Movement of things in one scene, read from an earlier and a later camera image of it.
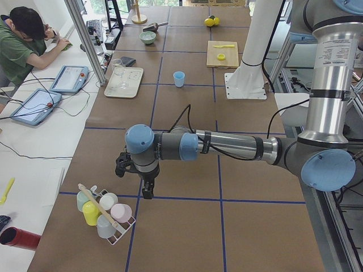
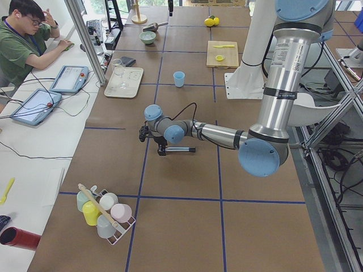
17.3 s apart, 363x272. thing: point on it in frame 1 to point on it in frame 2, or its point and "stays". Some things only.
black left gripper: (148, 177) to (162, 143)
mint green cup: (81, 199) stays
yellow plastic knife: (219, 46) stays
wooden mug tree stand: (138, 18) stays
